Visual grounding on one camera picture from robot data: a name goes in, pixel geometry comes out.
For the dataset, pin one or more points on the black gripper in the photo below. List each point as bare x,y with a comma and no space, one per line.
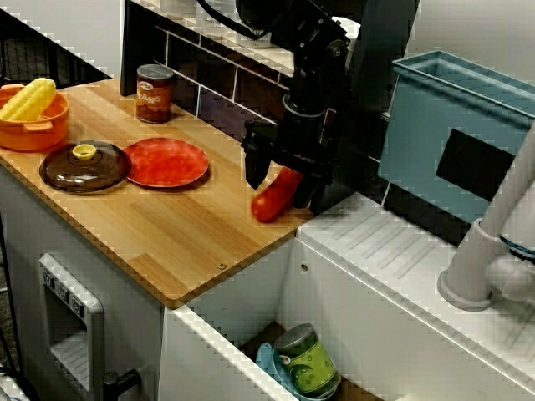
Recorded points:
301,138

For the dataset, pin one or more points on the red toy sausage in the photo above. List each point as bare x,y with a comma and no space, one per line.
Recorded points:
271,200

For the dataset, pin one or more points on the brown lid yellow knob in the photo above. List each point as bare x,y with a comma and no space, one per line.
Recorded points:
92,175

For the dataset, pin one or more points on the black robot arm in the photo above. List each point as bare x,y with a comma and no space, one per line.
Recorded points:
309,33

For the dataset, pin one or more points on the dark tile backsplash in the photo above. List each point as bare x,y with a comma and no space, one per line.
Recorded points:
217,87

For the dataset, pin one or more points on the red toy plate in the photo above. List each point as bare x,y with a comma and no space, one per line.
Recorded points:
167,163

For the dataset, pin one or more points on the cream shelf ledge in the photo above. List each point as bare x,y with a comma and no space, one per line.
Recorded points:
278,56

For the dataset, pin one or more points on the white lidded plastic jar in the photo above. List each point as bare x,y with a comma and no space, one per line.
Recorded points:
255,43
351,29

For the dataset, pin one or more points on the teal plastic bin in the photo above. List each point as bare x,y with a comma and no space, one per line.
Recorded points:
418,138

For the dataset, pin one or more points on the brown toy bean can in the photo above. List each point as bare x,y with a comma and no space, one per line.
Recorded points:
154,100

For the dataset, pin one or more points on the white toy sink unit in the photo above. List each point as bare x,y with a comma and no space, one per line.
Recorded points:
376,317

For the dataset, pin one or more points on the clear lidded plastic jar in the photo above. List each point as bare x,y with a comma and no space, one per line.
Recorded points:
209,21

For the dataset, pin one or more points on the green toy can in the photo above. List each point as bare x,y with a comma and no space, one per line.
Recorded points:
309,367

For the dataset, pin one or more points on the white toy kitchen cabinet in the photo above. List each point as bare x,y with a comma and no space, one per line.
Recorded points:
129,317

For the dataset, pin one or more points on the grey toy faucet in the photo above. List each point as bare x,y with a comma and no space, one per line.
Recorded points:
468,267

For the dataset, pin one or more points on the grey dispenser panel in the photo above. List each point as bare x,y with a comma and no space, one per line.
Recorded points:
94,334

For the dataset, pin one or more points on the orange toy pot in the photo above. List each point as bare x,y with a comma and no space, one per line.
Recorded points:
37,133

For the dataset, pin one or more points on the yellow toy corn cob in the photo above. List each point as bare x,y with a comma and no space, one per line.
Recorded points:
29,100

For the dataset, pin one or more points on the dark grey frame post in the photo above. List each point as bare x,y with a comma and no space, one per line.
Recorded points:
127,50
376,83

